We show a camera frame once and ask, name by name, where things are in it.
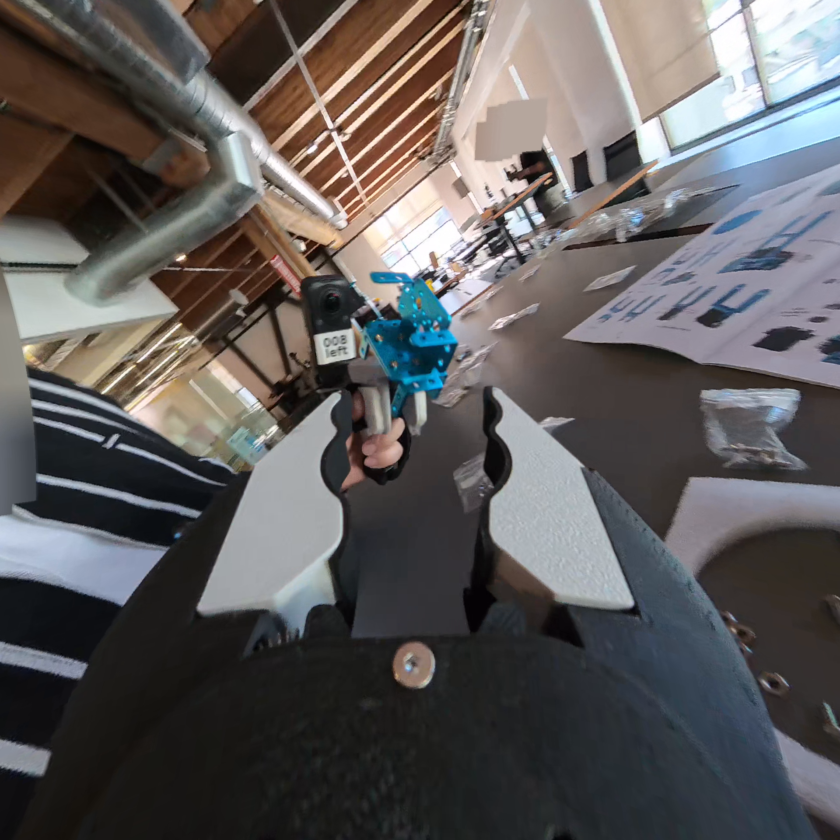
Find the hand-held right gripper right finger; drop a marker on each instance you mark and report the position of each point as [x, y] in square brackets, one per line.
[558, 525]

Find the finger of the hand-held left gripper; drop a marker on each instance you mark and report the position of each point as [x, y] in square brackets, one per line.
[420, 413]
[377, 410]

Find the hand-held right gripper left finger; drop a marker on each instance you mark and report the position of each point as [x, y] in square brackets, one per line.
[282, 525]

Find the blue metal bracket assembly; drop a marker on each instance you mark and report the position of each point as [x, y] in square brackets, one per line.
[407, 354]

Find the dark brown desk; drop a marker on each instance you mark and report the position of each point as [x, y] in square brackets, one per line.
[623, 459]

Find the person's left hand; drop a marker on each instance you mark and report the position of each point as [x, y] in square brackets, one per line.
[377, 451]

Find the small clear plastic bag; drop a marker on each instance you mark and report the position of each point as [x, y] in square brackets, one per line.
[610, 278]
[515, 317]
[469, 374]

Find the flat clear bag of screws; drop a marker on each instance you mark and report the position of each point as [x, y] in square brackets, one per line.
[472, 485]

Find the clear plastic bag of screws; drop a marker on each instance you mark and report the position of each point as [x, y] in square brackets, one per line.
[748, 426]
[558, 423]

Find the black white striped jacket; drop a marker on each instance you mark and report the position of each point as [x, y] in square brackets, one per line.
[98, 459]

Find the wooden background table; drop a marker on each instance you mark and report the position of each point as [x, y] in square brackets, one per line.
[518, 193]

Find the group of small metal fasteners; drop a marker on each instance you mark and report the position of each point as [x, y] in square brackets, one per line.
[773, 682]

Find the instruction booklet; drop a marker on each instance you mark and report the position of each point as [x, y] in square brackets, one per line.
[722, 308]

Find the pile of clear plastic bags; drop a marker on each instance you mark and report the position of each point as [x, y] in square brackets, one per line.
[630, 220]

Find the black office chair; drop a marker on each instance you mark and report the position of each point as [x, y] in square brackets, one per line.
[581, 170]
[620, 157]

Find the beige roller blind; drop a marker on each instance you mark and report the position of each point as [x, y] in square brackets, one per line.
[669, 52]

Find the large window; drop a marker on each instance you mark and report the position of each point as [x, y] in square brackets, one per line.
[787, 59]

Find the white foam frame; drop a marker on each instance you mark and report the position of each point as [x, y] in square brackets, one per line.
[715, 512]

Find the silver ventilation duct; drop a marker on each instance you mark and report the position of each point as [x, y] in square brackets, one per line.
[197, 197]
[459, 79]

